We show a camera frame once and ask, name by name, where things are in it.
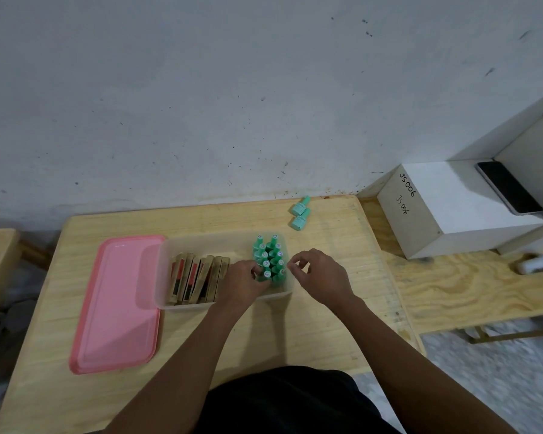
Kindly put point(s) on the person's left hand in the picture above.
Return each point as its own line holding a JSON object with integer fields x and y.
{"x": 240, "y": 284}

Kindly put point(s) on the person's right hand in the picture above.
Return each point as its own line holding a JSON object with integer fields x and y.
{"x": 326, "y": 280}

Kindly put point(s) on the person's left fingers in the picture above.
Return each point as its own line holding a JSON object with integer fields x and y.
{"x": 259, "y": 270}

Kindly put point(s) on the person's right thumb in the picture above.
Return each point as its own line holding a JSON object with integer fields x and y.
{"x": 299, "y": 277}

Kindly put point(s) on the person's right forearm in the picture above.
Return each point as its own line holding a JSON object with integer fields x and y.
{"x": 407, "y": 370}

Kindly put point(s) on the person's left forearm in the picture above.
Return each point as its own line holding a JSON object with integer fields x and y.
{"x": 185, "y": 366}

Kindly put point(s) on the cluster of green bottles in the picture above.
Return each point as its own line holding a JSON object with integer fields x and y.
{"x": 271, "y": 257}

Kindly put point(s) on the green nail polish bottle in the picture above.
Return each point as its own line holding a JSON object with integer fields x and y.
{"x": 300, "y": 220}
{"x": 301, "y": 206}

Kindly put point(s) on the row of tan flat boxes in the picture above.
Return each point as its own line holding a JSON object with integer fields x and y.
{"x": 194, "y": 277}

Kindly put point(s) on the clear plastic container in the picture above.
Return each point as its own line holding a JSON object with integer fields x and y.
{"x": 185, "y": 246}

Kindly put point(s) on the person's black clothing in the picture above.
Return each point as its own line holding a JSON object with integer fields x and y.
{"x": 294, "y": 402}

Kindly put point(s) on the pink plastic lid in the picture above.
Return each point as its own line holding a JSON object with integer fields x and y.
{"x": 113, "y": 311}

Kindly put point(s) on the white box with handwriting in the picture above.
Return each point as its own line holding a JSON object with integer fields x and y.
{"x": 452, "y": 207}

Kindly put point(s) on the black smartphone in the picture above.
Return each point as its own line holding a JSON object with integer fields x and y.
{"x": 507, "y": 187}

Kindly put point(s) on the white handheld device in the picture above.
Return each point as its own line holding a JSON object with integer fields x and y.
{"x": 538, "y": 265}

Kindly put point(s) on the white shelf unit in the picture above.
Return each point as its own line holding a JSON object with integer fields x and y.
{"x": 529, "y": 146}

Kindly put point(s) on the metal table frame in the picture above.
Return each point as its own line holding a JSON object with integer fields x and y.
{"x": 502, "y": 335}

